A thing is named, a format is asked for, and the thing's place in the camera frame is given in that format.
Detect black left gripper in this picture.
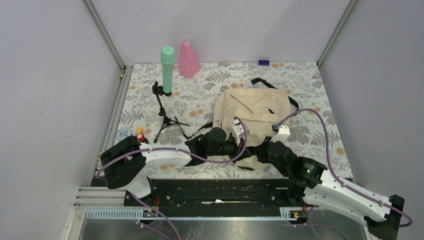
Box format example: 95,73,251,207
207,133,252,164

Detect beige canvas backpack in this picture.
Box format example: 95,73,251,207
201,78,300,171

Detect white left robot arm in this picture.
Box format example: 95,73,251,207
96,117,249,206

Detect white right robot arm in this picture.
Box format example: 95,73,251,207
247,125,405,240

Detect small blue block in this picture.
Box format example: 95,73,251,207
258,60,270,66

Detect black mini tripod stand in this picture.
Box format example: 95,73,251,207
152,81,190,143

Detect pink plastic cone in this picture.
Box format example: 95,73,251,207
179,41,202,79

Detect mint green microphone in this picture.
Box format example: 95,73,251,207
160,46,176,97

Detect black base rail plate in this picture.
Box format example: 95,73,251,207
92,178,332,220

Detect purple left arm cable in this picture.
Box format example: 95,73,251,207
96,116,249,240

